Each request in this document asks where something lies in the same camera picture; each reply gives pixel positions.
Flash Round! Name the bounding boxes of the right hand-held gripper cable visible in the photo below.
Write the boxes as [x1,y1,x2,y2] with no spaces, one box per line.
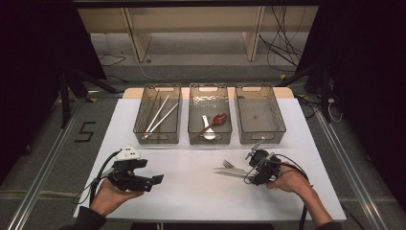
[274,152,315,230]

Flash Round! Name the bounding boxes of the person's right hand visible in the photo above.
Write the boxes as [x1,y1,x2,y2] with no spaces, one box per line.
[267,163,310,194]

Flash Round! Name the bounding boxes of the black floor cable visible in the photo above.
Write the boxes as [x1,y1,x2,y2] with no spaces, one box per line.
[97,52,128,84]

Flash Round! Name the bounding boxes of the metal fork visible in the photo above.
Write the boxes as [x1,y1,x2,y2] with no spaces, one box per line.
[222,159,252,176]

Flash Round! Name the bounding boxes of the beige wooden desk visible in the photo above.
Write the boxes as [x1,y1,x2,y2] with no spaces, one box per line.
[76,6,320,63]

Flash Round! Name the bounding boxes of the white ceramic spoon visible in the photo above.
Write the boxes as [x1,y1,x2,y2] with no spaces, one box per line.
[201,114,217,141]

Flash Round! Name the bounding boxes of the white chopstick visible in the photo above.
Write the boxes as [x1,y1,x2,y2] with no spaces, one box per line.
[144,94,170,134]
[143,102,180,139]

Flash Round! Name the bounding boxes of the aluminium floor rail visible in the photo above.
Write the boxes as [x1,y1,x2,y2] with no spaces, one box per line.
[314,109,391,230]
[6,99,87,230]

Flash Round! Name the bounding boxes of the person's left hand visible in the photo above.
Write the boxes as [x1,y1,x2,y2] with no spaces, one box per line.
[90,180,144,218]

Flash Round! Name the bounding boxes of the white floor cable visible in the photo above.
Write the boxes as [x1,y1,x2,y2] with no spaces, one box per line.
[132,52,167,84]

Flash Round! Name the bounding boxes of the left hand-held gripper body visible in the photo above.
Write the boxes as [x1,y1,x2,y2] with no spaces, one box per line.
[107,146,153,192]

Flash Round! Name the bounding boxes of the transparent grey plastic bin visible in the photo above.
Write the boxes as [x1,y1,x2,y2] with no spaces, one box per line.
[132,83,183,145]
[187,82,233,146]
[234,83,287,146]

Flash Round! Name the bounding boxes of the left hand-held gripper cable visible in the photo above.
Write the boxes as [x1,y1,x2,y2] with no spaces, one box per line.
[71,149,124,205]

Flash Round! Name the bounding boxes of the brown wooden spoon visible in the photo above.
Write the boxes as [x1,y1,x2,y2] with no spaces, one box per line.
[194,112,228,137]

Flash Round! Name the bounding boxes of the black curtain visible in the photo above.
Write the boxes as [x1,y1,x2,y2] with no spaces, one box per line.
[295,0,406,212]
[0,0,108,183]

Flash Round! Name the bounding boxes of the bundle of black cables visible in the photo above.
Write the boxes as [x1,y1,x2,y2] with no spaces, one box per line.
[258,6,307,73]

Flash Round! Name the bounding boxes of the hand-held gripper cable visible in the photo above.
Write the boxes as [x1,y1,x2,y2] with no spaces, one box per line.
[274,152,315,230]
[71,149,124,205]

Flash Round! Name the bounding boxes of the white plug with cable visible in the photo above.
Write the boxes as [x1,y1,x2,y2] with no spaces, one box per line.
[327,97,344,124]

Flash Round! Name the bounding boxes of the white table sheet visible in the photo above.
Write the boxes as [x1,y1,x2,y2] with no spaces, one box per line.
[73,97,348,223]

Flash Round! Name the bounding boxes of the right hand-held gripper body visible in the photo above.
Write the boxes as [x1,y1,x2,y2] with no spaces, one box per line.
[244,137,283,187]

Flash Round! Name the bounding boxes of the black tripod stand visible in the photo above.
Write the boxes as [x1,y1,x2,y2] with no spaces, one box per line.
[276,61,334,124]
[58,68,119,128]

